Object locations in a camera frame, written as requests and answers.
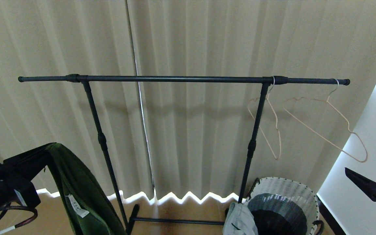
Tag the beige curtain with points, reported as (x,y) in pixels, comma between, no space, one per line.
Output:
(191,32)

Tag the green long-sleeved shirt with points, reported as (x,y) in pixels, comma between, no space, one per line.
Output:
(77,189)

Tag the black clothes rack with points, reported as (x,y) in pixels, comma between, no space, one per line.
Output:
(175,78)

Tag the white laundry basket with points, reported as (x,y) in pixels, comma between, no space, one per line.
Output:
(282,186)

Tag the pink clothes hanger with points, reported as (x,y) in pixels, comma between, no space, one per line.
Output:
(321,134)
(279,148)

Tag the pale grey shorts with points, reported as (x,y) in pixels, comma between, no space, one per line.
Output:
(238,218)

